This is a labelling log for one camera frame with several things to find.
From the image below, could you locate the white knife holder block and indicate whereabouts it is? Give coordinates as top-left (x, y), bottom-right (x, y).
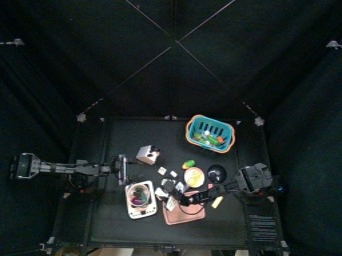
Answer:
top-left (135, 144), bottom-right (163, 166)

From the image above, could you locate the teal basket orange rim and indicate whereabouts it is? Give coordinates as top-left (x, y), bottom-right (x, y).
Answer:
top-left (185, 114), bottom-right (237, 155)

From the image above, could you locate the orange and green toy fruit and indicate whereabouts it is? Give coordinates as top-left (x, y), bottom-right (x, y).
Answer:
top-left (180, 159), bottom-right (197, 170)

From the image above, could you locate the black cable loop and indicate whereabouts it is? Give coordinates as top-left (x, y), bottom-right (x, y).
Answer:
top-left (178, 199), bottom-right (209, 216)

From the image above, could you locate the pale yellow cheese block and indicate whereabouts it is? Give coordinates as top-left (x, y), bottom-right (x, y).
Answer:
top-left (210, 195), bottom-right (226, 210)

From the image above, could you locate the black round bowl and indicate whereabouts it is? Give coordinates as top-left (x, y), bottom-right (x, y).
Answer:
top-left (206, 164), bottom-right (229, 185)

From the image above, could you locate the pink cutting board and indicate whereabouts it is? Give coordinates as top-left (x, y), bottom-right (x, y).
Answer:
top-left (160, 190), bottom-right (207, 226)

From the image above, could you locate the white tray with clear bowl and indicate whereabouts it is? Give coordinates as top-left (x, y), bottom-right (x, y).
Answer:
top-left (124, 180), bottom-right (159, 220)

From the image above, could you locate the white text label sticker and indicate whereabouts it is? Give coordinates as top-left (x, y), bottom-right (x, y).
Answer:
top-left (247, 213), bottom-right (281, 242)

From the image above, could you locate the black round lid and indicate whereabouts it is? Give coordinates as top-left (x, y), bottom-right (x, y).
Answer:
top-left (160, 177), bottom-right (178, 192)

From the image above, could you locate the yellow plate with lemon slice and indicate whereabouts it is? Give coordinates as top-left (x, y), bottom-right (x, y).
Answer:
top-left (183, 166), bottom-right (207, 189)

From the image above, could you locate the green toy vegetable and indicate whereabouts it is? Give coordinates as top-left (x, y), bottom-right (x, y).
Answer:
top-left (205, 135), bottom-right (222, 147)

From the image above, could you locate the white rice packet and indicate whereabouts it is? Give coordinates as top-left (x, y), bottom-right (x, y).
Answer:
top-left (154, 186), bottom-right (171, 202)

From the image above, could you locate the white printed card packet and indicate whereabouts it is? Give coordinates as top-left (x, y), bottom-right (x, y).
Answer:
top-left (164, 195), bottom-right (180, 212)

